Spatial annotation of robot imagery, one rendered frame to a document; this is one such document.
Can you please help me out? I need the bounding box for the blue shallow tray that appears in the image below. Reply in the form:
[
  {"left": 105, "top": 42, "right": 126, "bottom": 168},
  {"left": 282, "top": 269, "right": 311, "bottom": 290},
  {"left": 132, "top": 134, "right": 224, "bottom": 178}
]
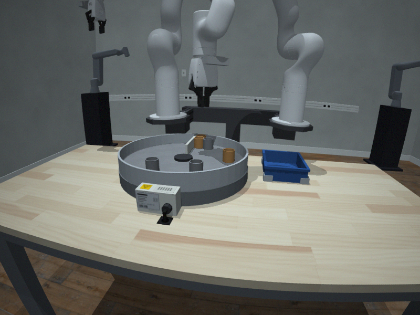
[{"left": 262, "top": 150, "right": 310, "bottom": 183}]

